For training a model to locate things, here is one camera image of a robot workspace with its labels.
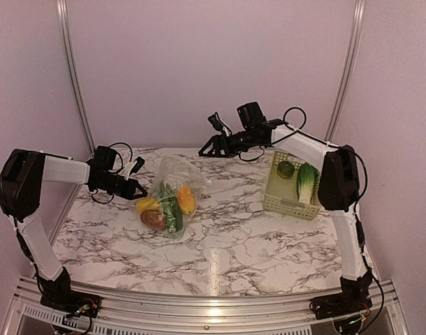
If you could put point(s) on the polka dot zip top bag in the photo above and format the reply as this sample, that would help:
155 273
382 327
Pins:
175 171

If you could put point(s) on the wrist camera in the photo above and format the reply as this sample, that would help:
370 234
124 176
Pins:
133 167
219 125

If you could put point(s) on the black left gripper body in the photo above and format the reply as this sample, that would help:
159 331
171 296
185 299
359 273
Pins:
121 191

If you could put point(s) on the yellow orange fake corn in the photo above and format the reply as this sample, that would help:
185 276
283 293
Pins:
186 200

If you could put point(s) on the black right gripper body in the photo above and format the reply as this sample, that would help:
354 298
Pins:
235 147

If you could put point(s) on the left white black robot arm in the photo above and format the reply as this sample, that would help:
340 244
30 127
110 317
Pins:
21 181

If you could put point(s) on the right aluminium frame post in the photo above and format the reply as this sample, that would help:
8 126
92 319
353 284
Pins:
352 49

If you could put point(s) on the left aluminium frame post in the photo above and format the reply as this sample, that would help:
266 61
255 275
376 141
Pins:
65 29

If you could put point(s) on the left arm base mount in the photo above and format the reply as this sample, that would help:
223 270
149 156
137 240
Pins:
77 304

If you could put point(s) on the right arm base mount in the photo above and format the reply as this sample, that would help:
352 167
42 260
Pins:
332 306

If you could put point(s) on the aluminium frame post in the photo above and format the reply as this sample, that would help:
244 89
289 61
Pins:
65 29
352 49

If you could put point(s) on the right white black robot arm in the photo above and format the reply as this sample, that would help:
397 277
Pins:
339 193

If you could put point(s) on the yellow fake fruit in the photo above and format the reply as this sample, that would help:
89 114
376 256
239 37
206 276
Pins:
146 203

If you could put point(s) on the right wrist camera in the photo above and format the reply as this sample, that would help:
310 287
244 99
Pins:
219 125

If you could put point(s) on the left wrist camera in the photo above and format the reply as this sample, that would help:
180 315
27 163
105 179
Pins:
133 167

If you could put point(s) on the pale green plastic basket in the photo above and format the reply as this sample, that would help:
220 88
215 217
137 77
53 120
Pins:
280 194

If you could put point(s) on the green fake cucumber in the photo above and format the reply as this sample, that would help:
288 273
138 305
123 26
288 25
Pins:
172 212

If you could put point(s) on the front aluminium rail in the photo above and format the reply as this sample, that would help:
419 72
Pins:
130 312

